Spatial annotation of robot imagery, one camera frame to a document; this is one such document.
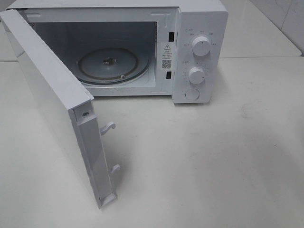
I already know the round white door release button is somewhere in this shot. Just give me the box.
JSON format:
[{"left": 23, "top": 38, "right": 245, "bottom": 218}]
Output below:
[{"left": 185, "top": 89, "right": 200, "bottom": 100}]

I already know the white warning label sticker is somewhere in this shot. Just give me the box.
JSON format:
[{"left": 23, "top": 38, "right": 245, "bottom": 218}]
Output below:
[{"left": 161, "top": 42, "right": 173, "bottom": 70}]

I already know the white microwave knob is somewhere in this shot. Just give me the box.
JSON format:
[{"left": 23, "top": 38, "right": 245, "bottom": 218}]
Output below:
[
  {"left": 188, "top": 67, "right": 206, "bottom": 85},
  {"left": 191, "top": 34, "right": 211, "bottom": 57}
]

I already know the white microwave oven body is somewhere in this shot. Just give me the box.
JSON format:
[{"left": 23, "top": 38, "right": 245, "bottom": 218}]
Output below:
[{"left": 5, "top": 0, "right": 228, "bottom": 104}]

